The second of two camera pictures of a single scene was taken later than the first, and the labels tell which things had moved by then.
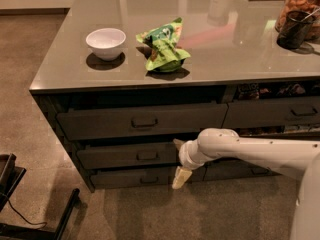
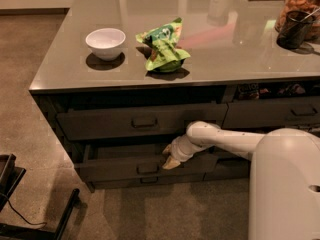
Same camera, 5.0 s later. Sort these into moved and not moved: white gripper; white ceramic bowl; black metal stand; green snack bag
Moved: white gripper
Not moved: black metal stand; white ceramic bowl; green snack bag
